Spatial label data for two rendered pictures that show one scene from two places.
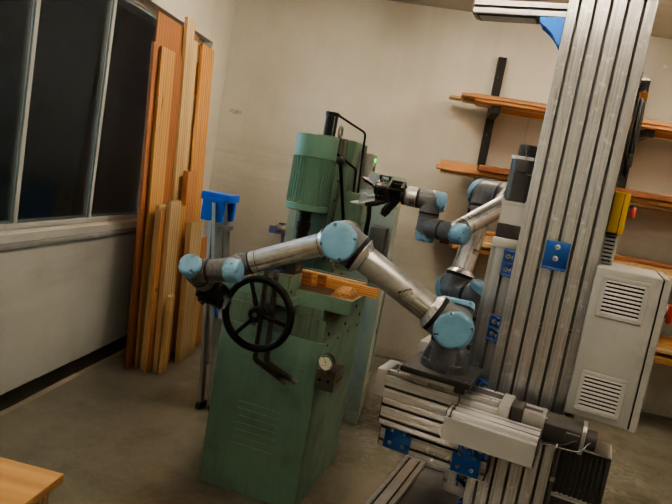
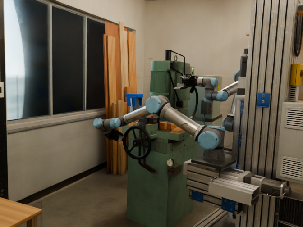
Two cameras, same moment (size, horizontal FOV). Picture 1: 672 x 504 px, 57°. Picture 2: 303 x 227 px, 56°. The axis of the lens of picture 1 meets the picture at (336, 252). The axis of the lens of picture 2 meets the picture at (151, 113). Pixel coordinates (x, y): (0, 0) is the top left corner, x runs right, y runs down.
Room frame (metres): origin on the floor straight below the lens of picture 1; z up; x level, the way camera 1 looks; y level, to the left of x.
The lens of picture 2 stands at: (0.02, -0.51, 1.34)
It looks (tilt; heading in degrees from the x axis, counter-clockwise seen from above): 7 degrees down; 16
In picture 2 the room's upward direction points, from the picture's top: 2 degrees clockwise
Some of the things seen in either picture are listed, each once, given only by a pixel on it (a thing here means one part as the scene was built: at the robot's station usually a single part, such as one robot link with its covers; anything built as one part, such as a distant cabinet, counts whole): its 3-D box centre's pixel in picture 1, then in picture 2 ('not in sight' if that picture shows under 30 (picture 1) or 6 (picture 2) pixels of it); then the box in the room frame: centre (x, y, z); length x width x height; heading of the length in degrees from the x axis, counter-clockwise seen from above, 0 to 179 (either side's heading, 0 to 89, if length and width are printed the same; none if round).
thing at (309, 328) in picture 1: (298, 308); (164, 140); (2.67, 0.12, 0.76); 0.57 x 0.45 x 0.09; 164
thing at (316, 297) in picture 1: (284, 290); (152, 131); (2.45, 0.18, 0.87); 0.61 x 0.30 x 0.06; 74
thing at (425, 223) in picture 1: (429, 227); (210, 95); (2.29, -0.33, 1.23); 0.11 x 0.08 x 0.11; 43
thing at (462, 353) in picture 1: (446, 352); (214, 152); (1.93, -0.41, 0.87); 0.15 x 0.15 x 0.10
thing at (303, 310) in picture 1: (285, 300); (154, 136); (2.49, 0.17, 0.82); 0.40 x 0.21 x 0.04; 74
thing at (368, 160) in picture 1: (365, 171); (189, 74); (2.82, -0.07, 1.40); 0.10 x 0.06 x 0.16; 164
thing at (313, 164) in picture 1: (312, 173); (159, 78); (2.55, 0.15, 1.35); 0.18 x 0.18 x 0.31
